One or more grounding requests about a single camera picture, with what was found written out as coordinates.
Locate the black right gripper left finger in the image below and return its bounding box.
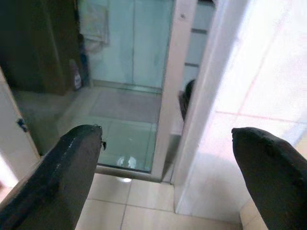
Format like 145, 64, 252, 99
0, 124, 103, 230

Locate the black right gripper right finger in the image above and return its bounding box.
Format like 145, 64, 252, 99
231, 126, 307, 230

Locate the white door with blue latch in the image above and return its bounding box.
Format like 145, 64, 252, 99
0, 66, 41, 179

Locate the grey bath mat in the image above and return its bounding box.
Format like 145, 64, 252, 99
89, 90, 162, 124

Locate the black rounded object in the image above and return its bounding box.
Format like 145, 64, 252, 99
178, 79, 197, 121

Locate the dark wooden door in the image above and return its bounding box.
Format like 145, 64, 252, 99
0, 0, 81, 98

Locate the pale hanging towel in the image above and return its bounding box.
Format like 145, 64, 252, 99
78, 0, 110, 46

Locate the white door frame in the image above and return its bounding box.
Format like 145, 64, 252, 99
150, 0, 243, 214

